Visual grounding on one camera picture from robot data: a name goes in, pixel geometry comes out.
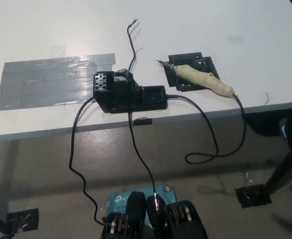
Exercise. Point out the small black tape strip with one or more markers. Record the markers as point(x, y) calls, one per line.
point(143, 122)

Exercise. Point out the black robot torso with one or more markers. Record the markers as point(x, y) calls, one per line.
point(135, 214)

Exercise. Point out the black soldering station base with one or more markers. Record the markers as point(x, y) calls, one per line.
point(126, 99)

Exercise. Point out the tape-wrapped soldering iron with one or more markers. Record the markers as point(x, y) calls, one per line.
point(205, 78)

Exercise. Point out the teal router box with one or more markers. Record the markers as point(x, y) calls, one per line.
point(117, 199)

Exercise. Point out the grey duct tape patch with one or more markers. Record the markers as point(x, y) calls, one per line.
point(48, 79)

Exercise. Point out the black table frame bracket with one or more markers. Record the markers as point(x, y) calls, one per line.
point(265, 124)

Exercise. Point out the black floor tape patch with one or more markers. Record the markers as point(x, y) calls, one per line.
point(22, 220)
point(252, 196)

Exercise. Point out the black iron holder plate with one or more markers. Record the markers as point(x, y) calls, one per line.
point(198, 59)

